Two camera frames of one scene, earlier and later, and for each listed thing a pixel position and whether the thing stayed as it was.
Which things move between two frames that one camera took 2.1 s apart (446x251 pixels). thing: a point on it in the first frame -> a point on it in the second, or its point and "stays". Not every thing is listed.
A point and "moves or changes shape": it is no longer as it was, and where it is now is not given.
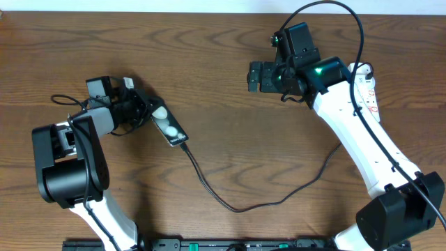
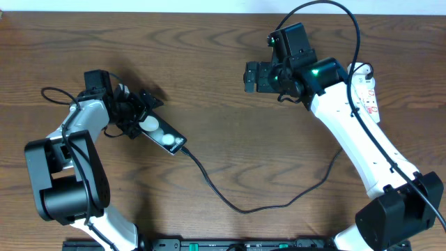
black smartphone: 167,127 moves or changes shape
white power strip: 364,79 stays
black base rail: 202,245 stays
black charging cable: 288,196 -> 316,184
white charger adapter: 364,76 stays
